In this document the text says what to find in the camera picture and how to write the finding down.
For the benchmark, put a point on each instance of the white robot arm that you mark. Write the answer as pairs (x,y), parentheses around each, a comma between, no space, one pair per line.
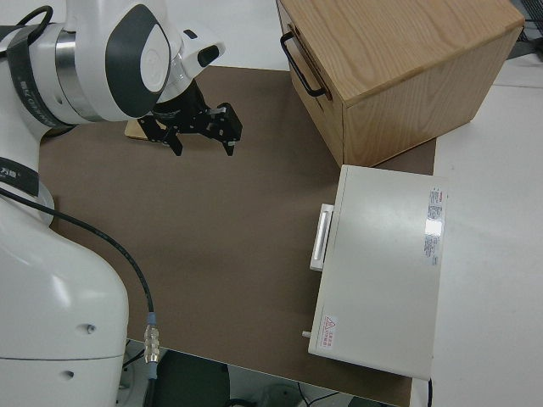
(42,297)

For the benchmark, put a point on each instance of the white toaster oven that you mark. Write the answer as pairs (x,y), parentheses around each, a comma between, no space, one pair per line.
(382,271)

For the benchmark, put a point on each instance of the wooden mug tree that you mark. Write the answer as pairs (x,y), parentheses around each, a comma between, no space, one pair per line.
(135,129)

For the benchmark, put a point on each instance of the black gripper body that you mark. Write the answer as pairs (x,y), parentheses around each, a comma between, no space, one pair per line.
(203,123)

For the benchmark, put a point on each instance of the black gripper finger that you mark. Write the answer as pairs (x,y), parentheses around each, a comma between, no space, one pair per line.
(229,148)
(175,145)

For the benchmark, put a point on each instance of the wooden drawer cabinet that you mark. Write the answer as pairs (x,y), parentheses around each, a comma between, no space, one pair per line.
(403,55)

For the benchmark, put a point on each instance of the black office chair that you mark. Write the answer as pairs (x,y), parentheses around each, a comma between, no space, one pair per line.
(191,381)

